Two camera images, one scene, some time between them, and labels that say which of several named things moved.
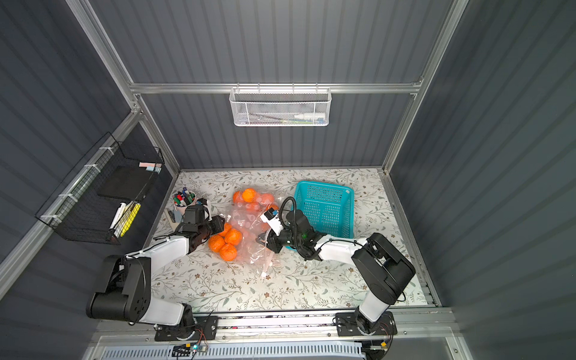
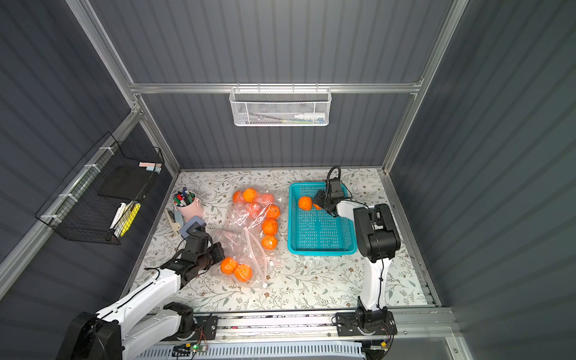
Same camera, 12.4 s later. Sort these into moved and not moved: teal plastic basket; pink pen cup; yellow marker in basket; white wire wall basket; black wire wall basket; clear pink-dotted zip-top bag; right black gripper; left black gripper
Moved: left black gripper; right black gripper; clear pink-dotted zip-top bag
Not moved: black wire wall basket; white wire wall basket; teal plastic basket; yellow marker in basket; pink pen cup
